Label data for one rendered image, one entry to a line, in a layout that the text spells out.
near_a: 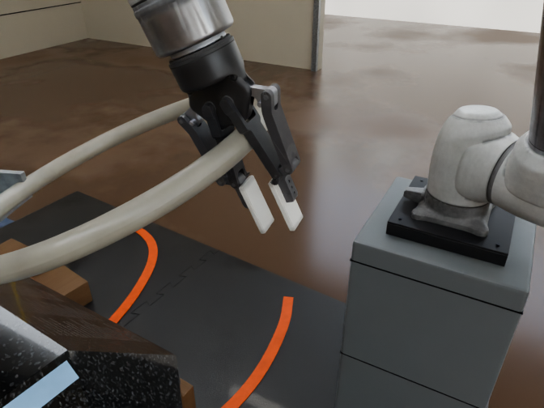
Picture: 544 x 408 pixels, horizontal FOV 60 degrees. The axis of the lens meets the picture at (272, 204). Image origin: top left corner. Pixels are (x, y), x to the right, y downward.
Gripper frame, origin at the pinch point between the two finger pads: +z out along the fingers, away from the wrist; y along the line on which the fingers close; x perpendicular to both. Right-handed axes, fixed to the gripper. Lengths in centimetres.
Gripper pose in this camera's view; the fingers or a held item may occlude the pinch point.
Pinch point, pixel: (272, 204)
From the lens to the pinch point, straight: 57.7
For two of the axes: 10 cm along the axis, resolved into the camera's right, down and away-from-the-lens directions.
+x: -4.1, 5.6, -7.3
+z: 3.8, 8.2, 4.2
